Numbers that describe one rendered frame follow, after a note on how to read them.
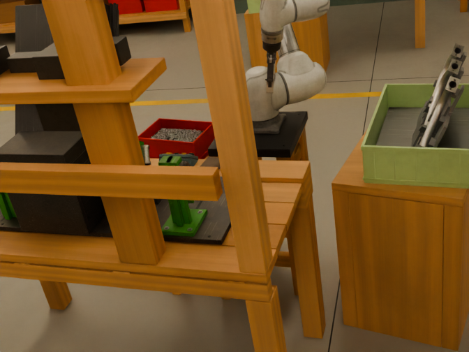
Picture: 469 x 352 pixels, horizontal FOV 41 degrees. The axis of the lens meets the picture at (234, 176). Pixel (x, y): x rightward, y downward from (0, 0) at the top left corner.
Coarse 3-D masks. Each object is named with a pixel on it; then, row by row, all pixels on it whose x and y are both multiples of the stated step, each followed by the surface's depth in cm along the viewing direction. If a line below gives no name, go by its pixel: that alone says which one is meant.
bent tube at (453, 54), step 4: (456, 44) 260; (456, 48) 261; (460, 48) 260; (452, 52) 260; (456, 52) 264; (460, 52) 260; (452, 56) 263; (456, 56) 259; (460, 56) 259; (448, 60) 268; (448, 64) 270; (444, 68) 271; (444, 72) 271; (440, 76) 272; (436, 84) 272
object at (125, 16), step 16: (0, 0) 812; (16, 0) 797; (32, 0) 804; (112, 0) 751; (128, 0) 747; (144, 0) 741; (160, 0) 737; (176, 0) 733; (0, 16) 804; (128, 16) 754; (144, 16) 744; (160, 16) 739; (176, 16) 734; (0, 32) 803
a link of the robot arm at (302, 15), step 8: (296, 0) 246; (304, 0) 246; (312, 0) 246; (320, 0) 248; (328, 0) 250; (296, 8) 245; (304, 8) 246; (312, 8) 247; (320, 8) 249; (328, 8) 252; (304, 16) 248; (312, 16) 249; (320, 16) 253
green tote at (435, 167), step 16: (384, 96) 288; (400, 96) 295; (416, 96) 292; (464, 96) 284; (384, 112) 290; (368, 128) 259; (368, 144) 257; (368, 160) 249; (384, 160) 247; (400, 160) 245; (416, 160) 242; (432, 160) 240; (448, 160) 238; (464, 160) 235; (368, 176) 253; (384, 176) 251; (400, 176) 248; (416, 176) 245; (432, 176) 243; (448, 176) 241; (464, 176) 239
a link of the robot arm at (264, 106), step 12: (252, 72) 278; (264, 72) 276; (252, 84) 276; (264, 84) 275; (276, 84) 278; (252, 96) 278; (264, 96) 277; (276, 96) 280; (252, 108) 281; (264, 108) 280; (276, 108) 283; (252, 120) 285; (264, 120) 283
